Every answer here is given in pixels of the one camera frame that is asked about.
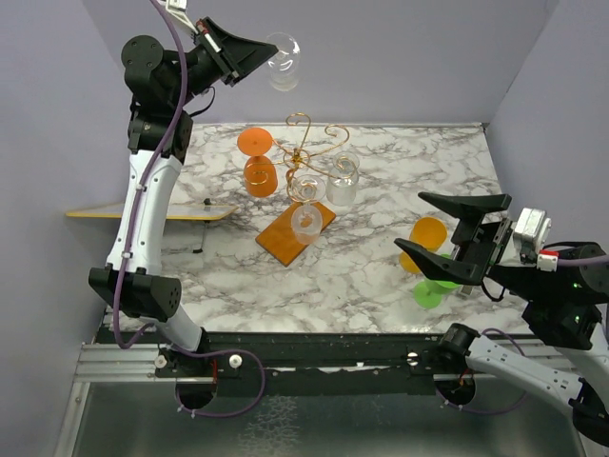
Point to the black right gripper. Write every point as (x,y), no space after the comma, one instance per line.
(476,243)

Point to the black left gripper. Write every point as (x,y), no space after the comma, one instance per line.
(231,54)

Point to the yellow plastic goblet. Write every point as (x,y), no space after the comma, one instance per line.
(430,233)

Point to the clear stemmed wine glass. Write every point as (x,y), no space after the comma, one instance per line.
(284,65)

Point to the orange plastic goblet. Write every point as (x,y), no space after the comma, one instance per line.
(259,172)

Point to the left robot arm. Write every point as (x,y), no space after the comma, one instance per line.
(161,83)

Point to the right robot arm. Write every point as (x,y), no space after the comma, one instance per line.
(562,284)

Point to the small white grey tag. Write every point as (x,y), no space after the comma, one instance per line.
(466,291)

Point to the green plastic goblet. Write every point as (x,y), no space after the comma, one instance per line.
(429,293)

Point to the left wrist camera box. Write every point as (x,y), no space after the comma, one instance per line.
(177,11)

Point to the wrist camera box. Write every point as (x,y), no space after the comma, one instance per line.
(177,11)
(529,236)

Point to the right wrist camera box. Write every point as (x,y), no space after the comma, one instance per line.
(529,236)

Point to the gold wire glass rack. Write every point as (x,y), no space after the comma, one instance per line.
(278,238)

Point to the black front mounting rail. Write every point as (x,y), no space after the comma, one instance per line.
(310,364)

